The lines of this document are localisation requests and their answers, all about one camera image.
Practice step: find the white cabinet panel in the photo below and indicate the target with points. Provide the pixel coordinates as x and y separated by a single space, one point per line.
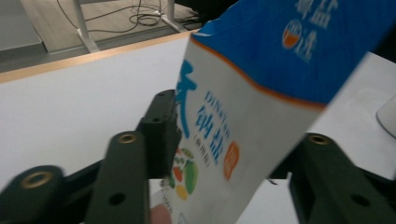
15 21

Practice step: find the blue and white salt bag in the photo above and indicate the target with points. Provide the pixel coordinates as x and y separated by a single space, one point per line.
264 109

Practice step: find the glass pitcher with beige rim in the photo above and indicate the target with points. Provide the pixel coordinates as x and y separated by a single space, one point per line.
389 116

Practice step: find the light grey table mat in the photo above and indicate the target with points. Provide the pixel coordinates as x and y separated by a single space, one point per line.
77 102

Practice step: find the black curtain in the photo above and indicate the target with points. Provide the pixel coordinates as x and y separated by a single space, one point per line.
211 9

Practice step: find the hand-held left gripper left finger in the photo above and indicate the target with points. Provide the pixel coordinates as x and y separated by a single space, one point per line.
127 174

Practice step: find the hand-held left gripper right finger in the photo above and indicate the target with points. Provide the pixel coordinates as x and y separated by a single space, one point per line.
330 186

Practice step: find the white metal desk frame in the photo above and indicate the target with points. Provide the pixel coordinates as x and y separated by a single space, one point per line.
84 31

